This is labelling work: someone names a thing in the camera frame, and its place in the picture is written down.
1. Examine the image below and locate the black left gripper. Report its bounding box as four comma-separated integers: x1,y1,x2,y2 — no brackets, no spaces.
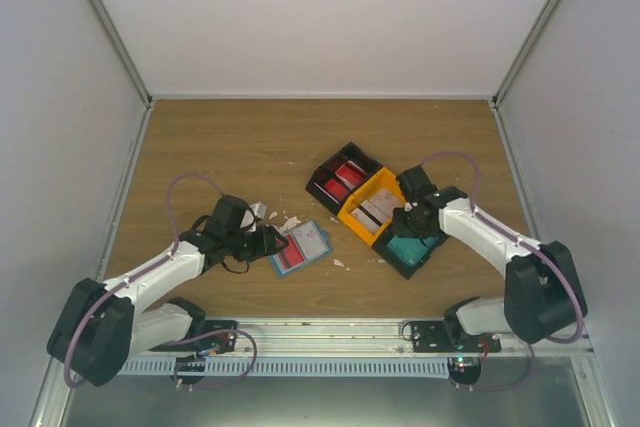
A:
226,225,289,263

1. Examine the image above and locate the red credit card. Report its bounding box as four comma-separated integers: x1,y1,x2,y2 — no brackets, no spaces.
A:
270,235,305,276

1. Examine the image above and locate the blue card holder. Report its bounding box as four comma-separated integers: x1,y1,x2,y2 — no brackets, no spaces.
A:
269,221,333,277

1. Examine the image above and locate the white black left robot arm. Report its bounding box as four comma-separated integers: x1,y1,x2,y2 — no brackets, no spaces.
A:
46,195,289,388

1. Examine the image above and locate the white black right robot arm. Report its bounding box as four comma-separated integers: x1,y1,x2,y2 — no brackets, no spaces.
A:
392,166,588,352

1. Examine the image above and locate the white pink card stack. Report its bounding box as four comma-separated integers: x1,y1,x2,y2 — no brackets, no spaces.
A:
350,188,404,234

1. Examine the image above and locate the black bin near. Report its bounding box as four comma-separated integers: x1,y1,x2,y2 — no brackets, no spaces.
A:
372,228,448,280

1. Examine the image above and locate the orange bin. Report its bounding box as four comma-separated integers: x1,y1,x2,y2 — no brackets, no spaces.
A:
338,167,406,247

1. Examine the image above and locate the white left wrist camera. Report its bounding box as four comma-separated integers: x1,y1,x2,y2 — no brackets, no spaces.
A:
241,202,267,232

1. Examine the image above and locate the aluminium front rail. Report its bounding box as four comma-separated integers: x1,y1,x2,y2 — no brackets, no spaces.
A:
124,315,594,354

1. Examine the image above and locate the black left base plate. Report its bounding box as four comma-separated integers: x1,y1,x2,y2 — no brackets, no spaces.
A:
152,319,238,358

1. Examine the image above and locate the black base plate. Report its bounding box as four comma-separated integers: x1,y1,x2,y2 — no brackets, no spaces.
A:
399,320,502,354
152,319,238,358

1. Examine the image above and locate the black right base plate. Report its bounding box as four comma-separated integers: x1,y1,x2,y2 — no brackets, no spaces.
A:
399,320,502,354

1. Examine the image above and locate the grey slotted cable duct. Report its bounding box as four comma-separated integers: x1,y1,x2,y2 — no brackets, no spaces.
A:
120,356,449,379

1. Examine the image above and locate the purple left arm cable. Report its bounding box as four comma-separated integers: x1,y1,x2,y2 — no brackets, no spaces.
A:
62,172,226,389

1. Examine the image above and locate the aluminium frame post right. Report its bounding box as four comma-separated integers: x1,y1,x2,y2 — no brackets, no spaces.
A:
490,0,563,110

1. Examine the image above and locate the aluminium frame post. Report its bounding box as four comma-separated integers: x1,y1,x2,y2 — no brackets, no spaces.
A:
87,0,153,110
490,0,563,110

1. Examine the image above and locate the aluminium frame post left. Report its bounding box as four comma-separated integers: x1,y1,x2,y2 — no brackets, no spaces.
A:
87,0,153,110

